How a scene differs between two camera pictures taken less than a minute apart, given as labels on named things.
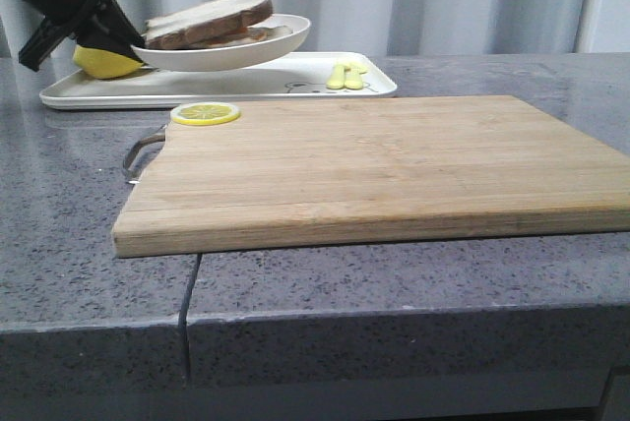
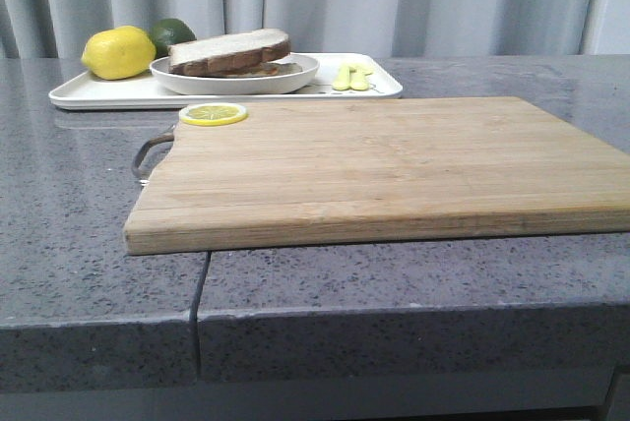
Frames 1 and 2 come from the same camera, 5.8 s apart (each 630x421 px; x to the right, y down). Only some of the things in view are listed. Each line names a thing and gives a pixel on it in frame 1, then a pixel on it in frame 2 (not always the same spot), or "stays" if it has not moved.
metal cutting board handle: x=133 y=152 → x=135 y=169
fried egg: x=247 y=34 → x=262 y=71
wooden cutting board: x=321 y=172 stays
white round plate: x=225 y=54 → x=236 y=86
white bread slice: x=208 y=21 → x=227 y=50
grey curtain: x=556 y=1 stays
